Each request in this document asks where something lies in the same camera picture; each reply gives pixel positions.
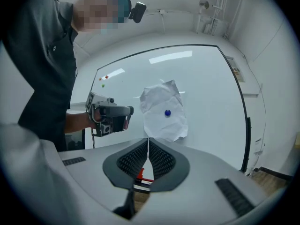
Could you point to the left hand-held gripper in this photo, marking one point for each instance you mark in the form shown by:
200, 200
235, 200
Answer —
110, 125

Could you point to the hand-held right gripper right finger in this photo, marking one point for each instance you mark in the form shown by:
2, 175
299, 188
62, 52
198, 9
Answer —
199, 196

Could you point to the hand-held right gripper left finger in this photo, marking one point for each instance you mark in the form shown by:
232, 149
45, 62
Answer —
93, 172

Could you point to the white paper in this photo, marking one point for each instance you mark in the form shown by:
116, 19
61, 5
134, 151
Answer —
164, 97

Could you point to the blue round magnet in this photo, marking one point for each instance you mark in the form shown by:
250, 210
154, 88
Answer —
167, 112

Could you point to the black-framed whiteboard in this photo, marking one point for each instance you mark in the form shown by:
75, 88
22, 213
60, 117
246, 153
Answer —
211, 114

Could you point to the person's left forearm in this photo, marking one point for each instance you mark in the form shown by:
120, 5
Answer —
77, 123

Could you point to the person's left hand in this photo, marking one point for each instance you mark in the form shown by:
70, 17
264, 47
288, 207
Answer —
96, 116

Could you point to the person's black-clothed body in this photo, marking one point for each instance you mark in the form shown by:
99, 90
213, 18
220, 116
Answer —
47, 78

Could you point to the person's head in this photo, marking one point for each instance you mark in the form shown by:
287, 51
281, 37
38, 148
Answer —
93, 10

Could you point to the round ceiling fixture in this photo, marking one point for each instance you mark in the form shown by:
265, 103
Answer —
204, 4

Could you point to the black head camera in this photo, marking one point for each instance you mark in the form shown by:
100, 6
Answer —
138, 12

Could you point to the wall panel box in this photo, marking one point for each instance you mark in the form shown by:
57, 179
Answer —
236, 69

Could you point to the white wall pipes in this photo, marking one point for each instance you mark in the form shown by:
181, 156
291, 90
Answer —
218, 13

